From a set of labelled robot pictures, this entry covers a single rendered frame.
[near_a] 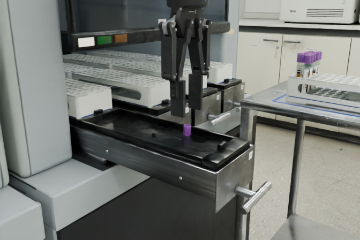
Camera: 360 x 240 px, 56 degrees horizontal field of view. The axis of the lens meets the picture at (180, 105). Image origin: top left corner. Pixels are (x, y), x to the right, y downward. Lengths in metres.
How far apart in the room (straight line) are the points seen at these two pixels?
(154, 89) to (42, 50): 0.27
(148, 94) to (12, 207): 0.37
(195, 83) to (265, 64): 2.38
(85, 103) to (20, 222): 0.27
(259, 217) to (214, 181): 1.36
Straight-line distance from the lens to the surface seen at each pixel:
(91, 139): 0.71
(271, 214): 1.92
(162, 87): 0.83
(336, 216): 2.02
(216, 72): 1.04
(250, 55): 3.08
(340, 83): 0.83
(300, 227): 1.37
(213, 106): 0.97
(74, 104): 0.75
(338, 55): 2.85
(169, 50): 0.58
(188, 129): 0.67
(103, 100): 0.79
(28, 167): 0.70
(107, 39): 0.73
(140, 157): 0.62
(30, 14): 0.66
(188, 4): 0.59
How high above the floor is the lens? 1.05
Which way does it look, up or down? 16 degrees down
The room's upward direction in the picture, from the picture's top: straight up
